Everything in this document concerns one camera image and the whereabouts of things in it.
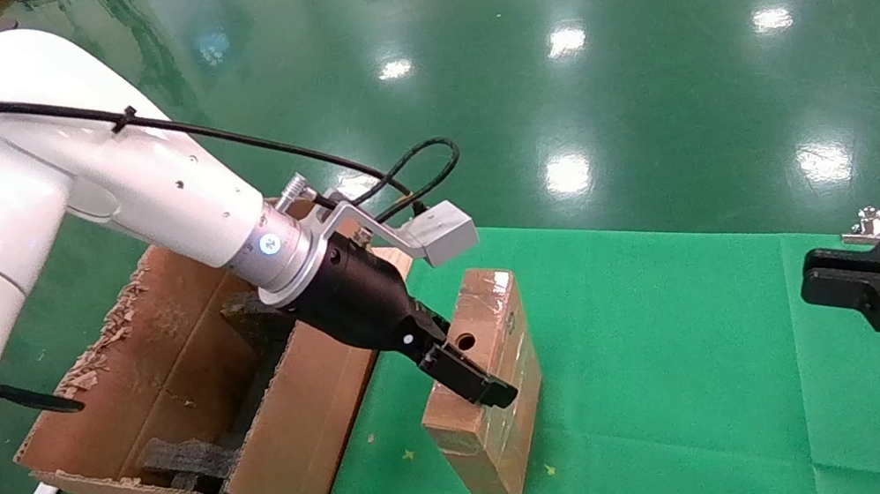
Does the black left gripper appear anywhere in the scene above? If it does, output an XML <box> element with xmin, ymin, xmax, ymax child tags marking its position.
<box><xmin>255</xmin><ymin>211</ymin><xmax>521</xmax><ymax>445</ymax></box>

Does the small taped cardboard box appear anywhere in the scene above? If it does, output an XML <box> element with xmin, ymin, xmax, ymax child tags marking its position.
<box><xmin>399</xmin><ymin>260</ymin><xmax>563</xmax><ymax>494</ymax></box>

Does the large open brown carton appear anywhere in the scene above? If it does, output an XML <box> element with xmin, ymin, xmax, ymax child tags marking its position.
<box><xmin>0</xmin><ymin>184</ymin><xmax>430</xmax><ymax>494</ymax></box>

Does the silver metal binder clip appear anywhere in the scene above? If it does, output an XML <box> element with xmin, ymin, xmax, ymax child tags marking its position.
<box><xmin>839</xmin><ymin>205</ymin><xmax>880</xmax><ymax>249</ymax></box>

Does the green cloth mat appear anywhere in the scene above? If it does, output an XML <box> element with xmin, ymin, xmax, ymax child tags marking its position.
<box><xmin>264</xmin><ymin>155</ymin><xmax>880</xmax><ymax>494</ymax></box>

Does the black foam insert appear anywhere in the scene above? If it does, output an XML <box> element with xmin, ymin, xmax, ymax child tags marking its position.
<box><xmin>135</xmin><ymin>423</ymin><xmax>250</xmax><ymax>494</ymax></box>
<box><xmin>219</xmin><ymin>283</ymin><xmax>311</xmax><ymax>407</ymax></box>

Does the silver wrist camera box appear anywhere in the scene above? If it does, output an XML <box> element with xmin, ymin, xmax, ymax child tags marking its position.
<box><xmin>312</xmin><ymin>179</ymin><xmax>483</xmax><ymax>285</ymax></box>

